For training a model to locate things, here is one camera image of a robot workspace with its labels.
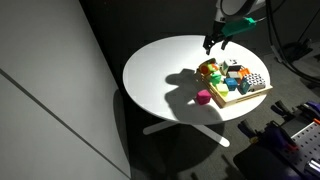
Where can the yellow-green cube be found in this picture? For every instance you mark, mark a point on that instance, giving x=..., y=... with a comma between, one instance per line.
x=222, y=88

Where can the grey cube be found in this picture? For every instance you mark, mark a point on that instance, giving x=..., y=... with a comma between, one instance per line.
x=233, y=75

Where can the large black white patterned cube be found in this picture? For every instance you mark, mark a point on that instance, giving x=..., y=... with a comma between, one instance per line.
x=256, y=81

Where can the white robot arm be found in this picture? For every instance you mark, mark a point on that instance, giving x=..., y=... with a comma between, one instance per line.
x=233, y=6

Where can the grey partition board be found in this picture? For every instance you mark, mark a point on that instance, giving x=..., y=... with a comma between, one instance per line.
x=50, y=83

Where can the orange cube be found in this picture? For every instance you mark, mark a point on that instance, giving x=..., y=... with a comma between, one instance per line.
x=245, y=71

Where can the multicolour plush square orange circle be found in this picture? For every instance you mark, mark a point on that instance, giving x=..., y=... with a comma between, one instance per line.
x=205, y=69

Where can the white table base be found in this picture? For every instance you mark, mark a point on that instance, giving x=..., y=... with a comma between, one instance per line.
x=213, y=134

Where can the dark floor device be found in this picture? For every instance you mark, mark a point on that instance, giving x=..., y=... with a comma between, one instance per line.
x=295, y=50

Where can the purple black spring clamp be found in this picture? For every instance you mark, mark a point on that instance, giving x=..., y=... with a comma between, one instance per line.
x=276, y=135
x=283, y=107

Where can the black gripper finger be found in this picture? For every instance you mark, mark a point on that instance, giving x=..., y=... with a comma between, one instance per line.
x=208, y=43
x=226, y=40

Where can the magenta cube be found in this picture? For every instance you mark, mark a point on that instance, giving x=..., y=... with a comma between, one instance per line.
x=203, y=96

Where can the small green cube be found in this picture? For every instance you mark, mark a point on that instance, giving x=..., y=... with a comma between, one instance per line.
x=215, y=79

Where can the silver metal cylinder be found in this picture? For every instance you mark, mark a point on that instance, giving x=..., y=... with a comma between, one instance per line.
x=313, y=166

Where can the shallow wooden box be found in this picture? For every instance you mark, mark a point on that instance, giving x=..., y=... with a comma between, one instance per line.
x=230, y=100

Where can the blue cube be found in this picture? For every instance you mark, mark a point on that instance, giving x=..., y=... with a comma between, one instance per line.
x=231, y=83

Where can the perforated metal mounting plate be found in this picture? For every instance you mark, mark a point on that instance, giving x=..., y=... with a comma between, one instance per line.
x=308, y=140

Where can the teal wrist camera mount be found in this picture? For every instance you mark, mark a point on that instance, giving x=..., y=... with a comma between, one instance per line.
x=238, y=26

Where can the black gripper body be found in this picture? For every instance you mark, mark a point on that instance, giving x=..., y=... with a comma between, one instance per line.
x=218, y=30

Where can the black white striped cube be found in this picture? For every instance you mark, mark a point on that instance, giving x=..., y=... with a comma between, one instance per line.
x=230, y=63

